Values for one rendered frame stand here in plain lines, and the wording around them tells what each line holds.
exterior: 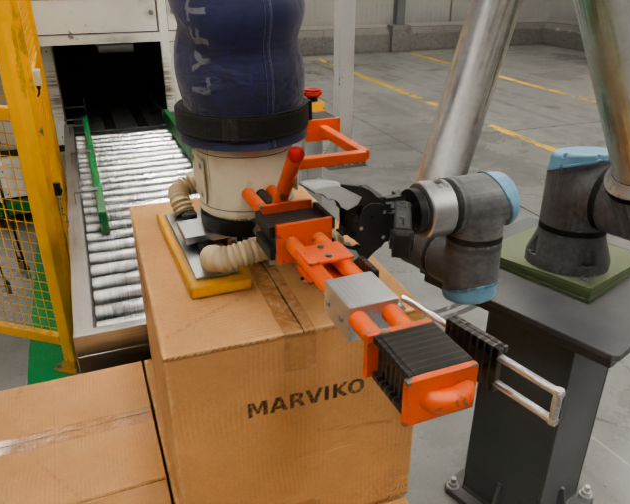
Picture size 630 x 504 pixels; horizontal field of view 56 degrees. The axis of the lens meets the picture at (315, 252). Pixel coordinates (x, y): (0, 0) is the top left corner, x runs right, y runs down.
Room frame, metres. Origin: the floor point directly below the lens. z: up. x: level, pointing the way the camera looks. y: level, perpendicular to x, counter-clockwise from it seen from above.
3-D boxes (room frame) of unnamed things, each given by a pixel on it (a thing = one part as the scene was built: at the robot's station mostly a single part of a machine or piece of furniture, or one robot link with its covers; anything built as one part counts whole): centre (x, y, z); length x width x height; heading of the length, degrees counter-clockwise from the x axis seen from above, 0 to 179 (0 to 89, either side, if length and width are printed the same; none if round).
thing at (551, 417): (0.54, -0.13, 1.08); 0.31 x 0.03 x 0.05; 35
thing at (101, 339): (1.34, 0.27, 0.58); 0.70 x 0.03 x 0.06; 111
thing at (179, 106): (1.02, 0.12, 1.19); 0.23 x 0.23 x 0.04
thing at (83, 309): (2.31, 1.00, 0.50); 2.31 x 0.05 x 0.19; 21
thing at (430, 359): (0.46, -0.10, 1.07); 0.08 x 0.07 x 0.05; 22
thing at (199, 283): (0.98, 0.21, 0.97); 0.34 x 0.10 x 0.05; 22
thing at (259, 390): (1.00, 0.12, 0.74); 0.60 x 0.40 x 0.40; 20
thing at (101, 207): (2.66, 1.07, 0.60); 1.60 x 0.10 x 0.09; 21
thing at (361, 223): (0.84, -0.10, 1.08); 0.12 x 0.09 x 0.08; 112
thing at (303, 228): (0.79, 0.03, 1.08); 0.10 x 0.08 x 0.06; 112
